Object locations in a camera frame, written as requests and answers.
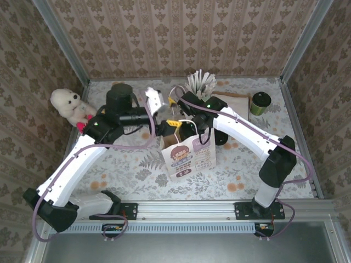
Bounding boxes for white printed paper bag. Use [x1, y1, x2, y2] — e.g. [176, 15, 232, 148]
[161, 118, 217, 182]

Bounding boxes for green paper coffee cup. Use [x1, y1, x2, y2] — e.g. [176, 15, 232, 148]
[249, 92, 272, 116]

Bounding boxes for stack of black cup lids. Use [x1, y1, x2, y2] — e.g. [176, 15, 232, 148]
[215, 128, 229, 146]

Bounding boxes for green straw holder cup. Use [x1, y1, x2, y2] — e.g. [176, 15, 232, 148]
[195, 90, 212, 101]

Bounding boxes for pink striped plush toy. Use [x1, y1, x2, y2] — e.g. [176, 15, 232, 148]
[76, 115, 94, 135]

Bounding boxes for paper-wrapped straws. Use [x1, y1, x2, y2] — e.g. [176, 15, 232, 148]
[186, 70, 217, 94]

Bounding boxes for white paper napkin stack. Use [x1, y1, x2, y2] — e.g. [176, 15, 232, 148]
[216, 94, 250, 121]

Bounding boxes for white plush dog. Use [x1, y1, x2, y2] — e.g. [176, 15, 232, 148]
[50, 88, 97, 127]

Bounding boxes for grey metal panel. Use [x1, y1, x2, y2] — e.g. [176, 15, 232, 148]
[41, 221, 338, 263]

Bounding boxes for aluminium back rail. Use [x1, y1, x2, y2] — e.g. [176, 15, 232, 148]
[89, 75, 283, 82]

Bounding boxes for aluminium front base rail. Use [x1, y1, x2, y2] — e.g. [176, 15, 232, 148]
[76, 199, 338, 221]

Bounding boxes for aluminium right side rail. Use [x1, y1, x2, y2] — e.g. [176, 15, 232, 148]
[279, 78, 324, 199]

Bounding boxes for aluminium left frame post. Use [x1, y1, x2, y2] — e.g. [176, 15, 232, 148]
[31, 0, 90, 85]

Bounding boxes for aluminium frame post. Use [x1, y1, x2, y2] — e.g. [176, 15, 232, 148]
[280, 0, 335, 83]
[31, 0, 90, 85]

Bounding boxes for white slotted cable duct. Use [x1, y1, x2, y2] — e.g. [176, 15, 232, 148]
[50, 222, 275, 234]

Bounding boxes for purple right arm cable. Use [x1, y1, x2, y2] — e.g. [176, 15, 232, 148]
[168, 85, 314, 242]

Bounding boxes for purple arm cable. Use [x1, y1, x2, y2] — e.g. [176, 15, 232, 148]
[168, 85, 314, 242]
[32, 89, 155, 242]

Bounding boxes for aluminium right frame post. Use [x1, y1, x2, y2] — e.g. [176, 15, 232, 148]
[280, 0, 335, 83]

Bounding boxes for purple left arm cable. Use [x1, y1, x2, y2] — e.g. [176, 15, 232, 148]
[32, 89, 155, 242]

